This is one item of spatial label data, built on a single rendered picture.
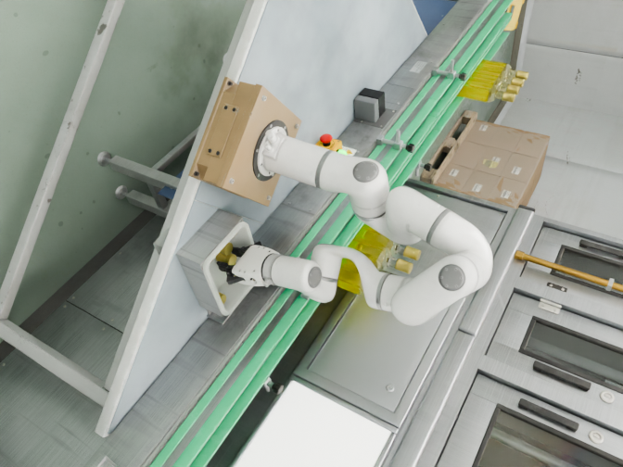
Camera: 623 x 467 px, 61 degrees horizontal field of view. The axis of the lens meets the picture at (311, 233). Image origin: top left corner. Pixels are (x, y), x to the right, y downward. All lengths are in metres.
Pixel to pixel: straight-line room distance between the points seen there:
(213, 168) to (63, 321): 0.97
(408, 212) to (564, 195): 5.51
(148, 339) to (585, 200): 5.74
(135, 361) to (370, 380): 0.63
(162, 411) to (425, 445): 0.67
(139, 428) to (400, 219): 0.80
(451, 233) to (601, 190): 5.69
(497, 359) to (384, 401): 0.36
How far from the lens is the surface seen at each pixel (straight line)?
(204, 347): 1.48
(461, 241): 1.15
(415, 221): 1.15
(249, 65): 1.38
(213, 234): 1.34
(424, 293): 1.09
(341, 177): 1.21
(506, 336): 1.72
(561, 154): 7.17
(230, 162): 1.22
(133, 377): 1.42
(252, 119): 1.24
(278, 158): 1.28
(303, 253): 1.51
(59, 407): 1.83
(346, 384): 1.56
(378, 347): 1.62
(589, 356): 1.74
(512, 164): 5.73
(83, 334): 1.94
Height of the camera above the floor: 1.58
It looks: 26 degrees down
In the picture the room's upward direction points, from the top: 110 degrees clockwise
